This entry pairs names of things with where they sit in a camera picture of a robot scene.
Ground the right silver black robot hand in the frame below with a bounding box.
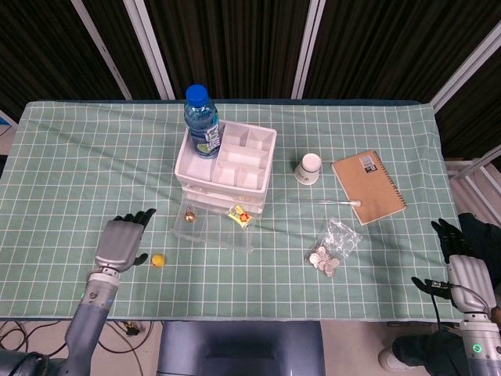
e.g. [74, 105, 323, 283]
[411, 218, 498, 314]

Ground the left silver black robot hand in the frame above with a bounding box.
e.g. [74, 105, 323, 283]
[95, 208, 157, 273]

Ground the transparent drawer with bell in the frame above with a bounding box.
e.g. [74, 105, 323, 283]
[173, 193, 261, 255]

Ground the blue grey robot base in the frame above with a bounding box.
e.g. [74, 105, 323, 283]
[157, 320, 326, 376]

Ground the person in black clothes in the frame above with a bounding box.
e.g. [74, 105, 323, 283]
[391, 213, 501, 376]

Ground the green checked tablecloth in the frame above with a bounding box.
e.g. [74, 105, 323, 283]
[0, 100, 465, 323]

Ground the white shoe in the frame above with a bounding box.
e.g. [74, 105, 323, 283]
[378, 340, 409, 371]

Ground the yellow snack packet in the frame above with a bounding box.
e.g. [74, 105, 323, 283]
[226, 205, 252, 230]

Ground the brown spiral notebook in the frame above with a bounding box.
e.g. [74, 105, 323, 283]
[331, 150, 407, 226]

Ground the glass test tube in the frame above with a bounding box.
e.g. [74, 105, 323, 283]
[287, 195, 362, 208]

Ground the clear bag of coins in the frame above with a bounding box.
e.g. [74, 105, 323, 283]
[305, 218, 362, 278]

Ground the blue drink bottle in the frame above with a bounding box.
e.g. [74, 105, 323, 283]
[183, 84, 221, 160]

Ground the white paper cup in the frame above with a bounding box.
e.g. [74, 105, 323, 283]
[294, 153, 323, 186]

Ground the right hand black cable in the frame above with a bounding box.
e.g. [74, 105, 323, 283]
[429, 280, 446, 334]

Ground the aluminium frame rail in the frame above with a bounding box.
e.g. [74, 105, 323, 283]
[445, 145, 501, 187]

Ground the black floor cable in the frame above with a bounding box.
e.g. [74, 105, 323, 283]
[0, 320, 157, 363]

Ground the white plastic drawer organizer frame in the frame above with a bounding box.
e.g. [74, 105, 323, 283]
[174, 120, 278, 220]

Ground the white partition post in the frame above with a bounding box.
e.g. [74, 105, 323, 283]
[123, 0, 175, 101]
[291, 0, 326, 99]
[72, 0, 132, 101]
[432, 29, 501, 114]

